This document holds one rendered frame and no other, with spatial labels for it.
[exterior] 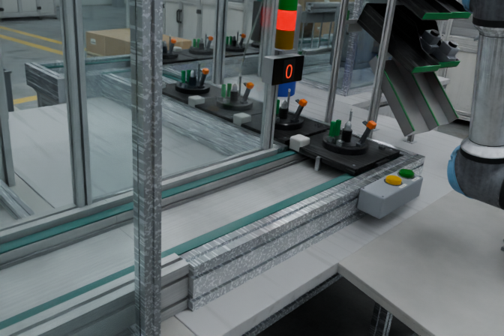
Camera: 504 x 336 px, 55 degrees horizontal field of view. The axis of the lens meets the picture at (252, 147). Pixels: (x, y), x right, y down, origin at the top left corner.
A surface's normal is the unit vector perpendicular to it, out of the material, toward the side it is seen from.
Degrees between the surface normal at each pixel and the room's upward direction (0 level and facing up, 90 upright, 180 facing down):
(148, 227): 90
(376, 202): 90
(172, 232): 0
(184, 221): 0
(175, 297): 90
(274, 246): 90
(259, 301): 0
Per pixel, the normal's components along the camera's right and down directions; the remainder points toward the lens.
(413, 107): 0.45, -0.41
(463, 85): -0.58, 0.25
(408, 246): 0.07, -0.93
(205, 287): 0.70, 0.31
